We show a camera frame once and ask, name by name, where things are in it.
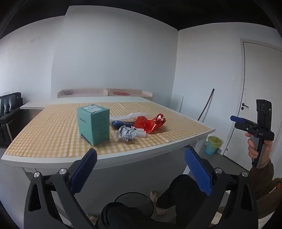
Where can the red plastic bag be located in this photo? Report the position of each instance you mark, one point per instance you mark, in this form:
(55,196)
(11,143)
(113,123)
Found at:
(147,123)

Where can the white door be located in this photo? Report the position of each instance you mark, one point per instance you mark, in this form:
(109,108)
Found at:
(260,77)

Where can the person's right forearm brown sleeve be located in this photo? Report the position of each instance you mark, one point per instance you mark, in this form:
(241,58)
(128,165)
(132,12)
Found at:
(264,182)

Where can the blue snack wrapper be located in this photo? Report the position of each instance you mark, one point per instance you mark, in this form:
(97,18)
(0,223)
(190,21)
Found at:
(120,124)

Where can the teal cardboard box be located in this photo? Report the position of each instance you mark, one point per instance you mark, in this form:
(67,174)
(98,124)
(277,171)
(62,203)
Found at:
(93,125)

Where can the beige left shoe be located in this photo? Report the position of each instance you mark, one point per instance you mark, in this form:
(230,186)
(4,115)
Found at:
(92,218)

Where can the teal bucket with yellow liner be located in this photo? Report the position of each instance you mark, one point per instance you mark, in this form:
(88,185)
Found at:
(212,146)

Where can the beige right shoe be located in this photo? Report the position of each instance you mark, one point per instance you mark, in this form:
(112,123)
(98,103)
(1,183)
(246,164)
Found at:
(157,203)

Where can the person's right hand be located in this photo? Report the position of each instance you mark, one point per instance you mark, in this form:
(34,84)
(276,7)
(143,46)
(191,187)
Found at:
(252,147)

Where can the beige shoe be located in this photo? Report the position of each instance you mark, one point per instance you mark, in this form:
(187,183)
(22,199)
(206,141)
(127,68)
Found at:
(157,203)
(92,218)

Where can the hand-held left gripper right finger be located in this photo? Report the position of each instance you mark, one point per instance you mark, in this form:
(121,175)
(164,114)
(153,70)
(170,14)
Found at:
(198,169)

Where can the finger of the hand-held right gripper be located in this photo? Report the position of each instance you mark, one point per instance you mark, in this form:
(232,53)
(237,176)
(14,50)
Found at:
(236,119)

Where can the yellow checkered tablecloth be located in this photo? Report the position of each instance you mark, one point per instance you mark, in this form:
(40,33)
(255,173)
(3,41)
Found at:
(55,127)

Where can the white plastic container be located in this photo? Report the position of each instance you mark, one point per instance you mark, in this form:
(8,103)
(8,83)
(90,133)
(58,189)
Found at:
(134,115)

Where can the black mesh wastebasket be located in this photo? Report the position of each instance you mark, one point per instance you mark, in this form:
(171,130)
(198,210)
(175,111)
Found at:
(136,199)

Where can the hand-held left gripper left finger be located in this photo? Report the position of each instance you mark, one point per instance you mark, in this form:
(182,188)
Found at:
(84,169)

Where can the black leather sofa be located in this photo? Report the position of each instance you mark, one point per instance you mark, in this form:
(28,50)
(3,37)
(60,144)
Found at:
(8,110)

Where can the light wood low cabinet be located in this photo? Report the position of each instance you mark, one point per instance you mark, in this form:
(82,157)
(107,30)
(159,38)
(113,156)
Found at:
(88,93)

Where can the red round disc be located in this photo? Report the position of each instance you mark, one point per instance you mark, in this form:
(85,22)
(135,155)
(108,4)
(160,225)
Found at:
(121,93)

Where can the white paper ball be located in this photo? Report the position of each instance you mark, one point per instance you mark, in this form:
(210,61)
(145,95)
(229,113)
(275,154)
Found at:
(126,133)

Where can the black pole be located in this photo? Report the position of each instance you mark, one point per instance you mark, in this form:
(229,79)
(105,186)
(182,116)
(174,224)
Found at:
(206,104)

